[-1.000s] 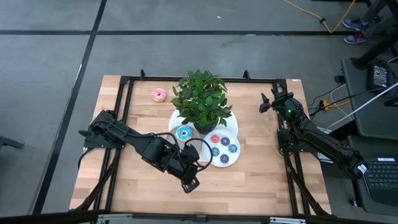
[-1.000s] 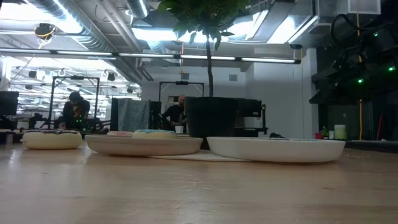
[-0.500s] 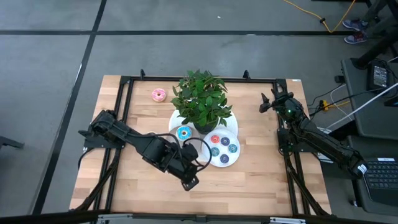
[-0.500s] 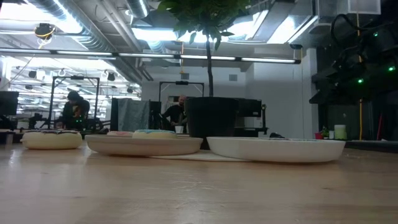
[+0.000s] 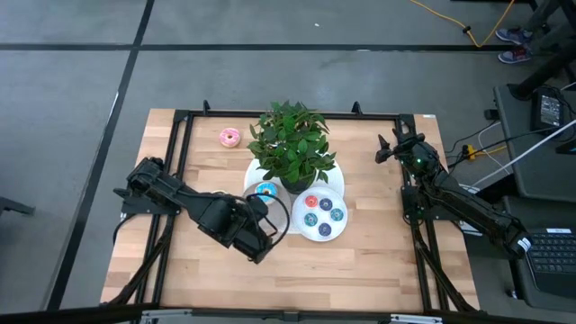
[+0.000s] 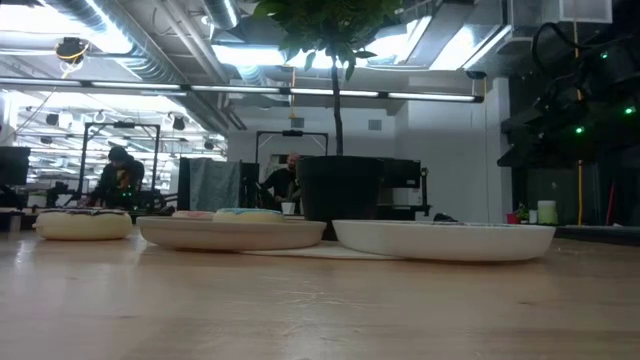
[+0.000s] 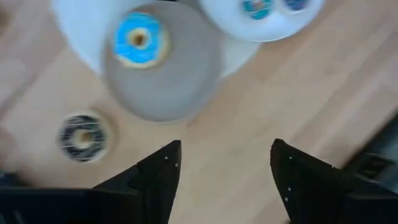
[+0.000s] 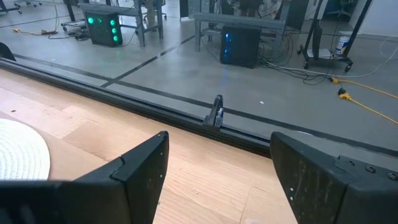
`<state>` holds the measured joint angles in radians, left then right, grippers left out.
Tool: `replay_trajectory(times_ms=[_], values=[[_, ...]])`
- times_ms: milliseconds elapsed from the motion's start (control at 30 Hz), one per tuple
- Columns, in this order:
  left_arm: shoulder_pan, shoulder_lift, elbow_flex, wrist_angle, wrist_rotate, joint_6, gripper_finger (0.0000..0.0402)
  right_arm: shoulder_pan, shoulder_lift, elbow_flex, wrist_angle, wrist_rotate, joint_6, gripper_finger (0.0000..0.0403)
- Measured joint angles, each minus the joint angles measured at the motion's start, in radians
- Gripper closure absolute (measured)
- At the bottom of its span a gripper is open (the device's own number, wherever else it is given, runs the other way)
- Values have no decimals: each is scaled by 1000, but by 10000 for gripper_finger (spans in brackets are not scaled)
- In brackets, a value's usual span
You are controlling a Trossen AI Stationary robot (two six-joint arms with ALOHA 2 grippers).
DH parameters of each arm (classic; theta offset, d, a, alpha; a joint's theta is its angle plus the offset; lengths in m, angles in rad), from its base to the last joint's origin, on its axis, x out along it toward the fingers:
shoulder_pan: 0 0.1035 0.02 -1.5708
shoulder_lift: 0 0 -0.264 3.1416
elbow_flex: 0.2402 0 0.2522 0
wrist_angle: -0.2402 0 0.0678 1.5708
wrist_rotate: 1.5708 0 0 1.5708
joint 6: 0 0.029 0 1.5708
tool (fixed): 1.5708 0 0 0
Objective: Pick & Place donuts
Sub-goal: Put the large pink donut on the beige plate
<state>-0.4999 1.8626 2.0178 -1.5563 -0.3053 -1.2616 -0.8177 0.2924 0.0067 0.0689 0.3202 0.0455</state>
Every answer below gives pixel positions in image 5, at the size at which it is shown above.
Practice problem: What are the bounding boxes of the yellow cable connector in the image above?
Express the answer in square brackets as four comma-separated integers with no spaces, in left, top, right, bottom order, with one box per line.
[463,143,509,159]

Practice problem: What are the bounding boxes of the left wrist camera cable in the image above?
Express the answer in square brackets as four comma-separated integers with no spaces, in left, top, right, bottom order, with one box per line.
[246,193,292,248]

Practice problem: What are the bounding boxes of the large blue frosted donut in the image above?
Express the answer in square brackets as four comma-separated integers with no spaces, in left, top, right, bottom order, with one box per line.
[255,181,279,204]

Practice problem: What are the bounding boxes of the white round plate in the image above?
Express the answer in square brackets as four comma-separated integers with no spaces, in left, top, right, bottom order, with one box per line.
[291,185,349,243]

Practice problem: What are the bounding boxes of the tan round plate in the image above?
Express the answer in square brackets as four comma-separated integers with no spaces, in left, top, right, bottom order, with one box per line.
[242,182,293,235]

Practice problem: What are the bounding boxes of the dark grey chair leg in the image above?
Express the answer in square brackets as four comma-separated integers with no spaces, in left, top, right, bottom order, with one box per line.
[0,195,36,218]

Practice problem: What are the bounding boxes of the person's shoe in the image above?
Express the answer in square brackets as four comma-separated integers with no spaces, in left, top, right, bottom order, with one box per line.
[494,27,536,46]
[497,47,533,65]

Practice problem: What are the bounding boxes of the yellow extension cable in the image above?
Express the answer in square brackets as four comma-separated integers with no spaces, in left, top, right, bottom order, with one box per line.
[408,0,517,49]

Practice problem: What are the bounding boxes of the black desk leg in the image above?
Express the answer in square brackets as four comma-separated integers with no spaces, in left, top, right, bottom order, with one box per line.
[509,0,576,101]

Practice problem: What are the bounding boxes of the white cable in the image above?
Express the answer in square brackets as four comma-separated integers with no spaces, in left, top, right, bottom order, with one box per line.
[470,119,576,190]

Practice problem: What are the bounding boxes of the black aluminium table frame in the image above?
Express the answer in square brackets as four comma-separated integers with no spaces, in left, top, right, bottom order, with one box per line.
[0,99,576,324]

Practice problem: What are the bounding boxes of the black keyboard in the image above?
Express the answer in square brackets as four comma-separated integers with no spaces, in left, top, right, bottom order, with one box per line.
[517,227,576,299]

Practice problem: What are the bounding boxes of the black power adapter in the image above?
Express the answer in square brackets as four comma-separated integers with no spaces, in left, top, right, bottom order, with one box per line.
[529,86,564,135]

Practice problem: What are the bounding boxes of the dark grey side desk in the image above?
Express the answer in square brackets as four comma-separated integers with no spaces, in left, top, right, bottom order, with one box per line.
[503,195,576,314]
[492,83,576,203]

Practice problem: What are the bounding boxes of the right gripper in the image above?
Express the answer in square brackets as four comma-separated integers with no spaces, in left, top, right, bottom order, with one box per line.
[375,128,440,177]

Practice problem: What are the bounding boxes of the green potted plant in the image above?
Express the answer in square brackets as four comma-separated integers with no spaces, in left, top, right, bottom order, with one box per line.
[247,99,338,195]

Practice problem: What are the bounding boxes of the person's leg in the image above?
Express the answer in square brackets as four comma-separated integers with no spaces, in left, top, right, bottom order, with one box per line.
[526,0,576,50]

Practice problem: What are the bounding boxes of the large pink frosted donut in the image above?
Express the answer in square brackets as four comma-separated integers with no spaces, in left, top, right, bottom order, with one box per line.
[219,127,242,149]

